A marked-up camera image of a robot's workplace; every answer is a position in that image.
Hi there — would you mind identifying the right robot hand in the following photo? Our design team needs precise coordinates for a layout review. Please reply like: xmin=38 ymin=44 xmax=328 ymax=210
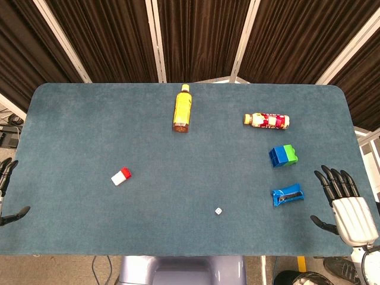
xmin=310 ymin=165 xmax=379 ymax=247

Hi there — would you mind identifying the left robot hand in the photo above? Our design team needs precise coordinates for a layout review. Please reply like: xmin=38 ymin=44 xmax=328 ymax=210
xmin=0 ymin=157 xmax=31 ymax=227

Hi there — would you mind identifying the lavender robot base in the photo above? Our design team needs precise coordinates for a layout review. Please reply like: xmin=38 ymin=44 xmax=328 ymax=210
xmin=118 ymin=255 xmax=248 ymax=285

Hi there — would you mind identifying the black shoe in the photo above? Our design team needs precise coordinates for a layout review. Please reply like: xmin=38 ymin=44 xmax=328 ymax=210
xmin=322 ymin=256 xmax=359 ymax=280

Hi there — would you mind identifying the blue snack packet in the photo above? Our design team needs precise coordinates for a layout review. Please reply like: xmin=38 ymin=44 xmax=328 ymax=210
xmin=270 ymin=183 xmax=305 ymax=208

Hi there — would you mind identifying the black bin with liner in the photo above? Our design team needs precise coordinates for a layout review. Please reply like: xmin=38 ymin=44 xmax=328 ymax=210
xmin=273 ymin=270 xmax=327 ymax=285

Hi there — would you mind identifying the blue green toy block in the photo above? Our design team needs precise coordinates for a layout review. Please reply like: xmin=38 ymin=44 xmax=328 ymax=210
xmin=268 ymin=144 xmax=299 ymax=169

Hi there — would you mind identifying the red white toy block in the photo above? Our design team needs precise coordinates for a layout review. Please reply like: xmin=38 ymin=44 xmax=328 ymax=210
xmin=110 ymin=166 xmax=132 ymax=187

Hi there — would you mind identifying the red white drink bottle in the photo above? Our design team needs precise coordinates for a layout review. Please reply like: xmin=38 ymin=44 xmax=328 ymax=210
xmin=243 ymin=112 xmax=290 ymax=131

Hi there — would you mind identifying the blue-grey table mat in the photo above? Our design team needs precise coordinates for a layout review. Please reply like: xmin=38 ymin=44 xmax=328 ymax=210
xmin=0 ymin=82 xmax=380 ymax=257

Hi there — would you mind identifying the yellow tea bottle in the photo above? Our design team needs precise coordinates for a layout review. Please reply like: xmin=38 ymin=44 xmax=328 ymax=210
xmin=172 ymin=84 xmax=193 ymax=134

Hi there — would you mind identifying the brown pleated folding screen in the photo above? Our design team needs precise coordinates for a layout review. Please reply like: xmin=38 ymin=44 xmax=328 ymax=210
xmin=0 ymin=0 xmax=380 ymax=131

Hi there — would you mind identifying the white metal frame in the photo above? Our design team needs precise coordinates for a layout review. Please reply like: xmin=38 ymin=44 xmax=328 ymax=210
xmin=353 ymin=126 xmax=380 ymax=172

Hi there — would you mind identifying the black cable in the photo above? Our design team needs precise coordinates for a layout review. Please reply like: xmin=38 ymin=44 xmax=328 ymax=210
xmin=91 ymin=255 xmax=113 ymax=285

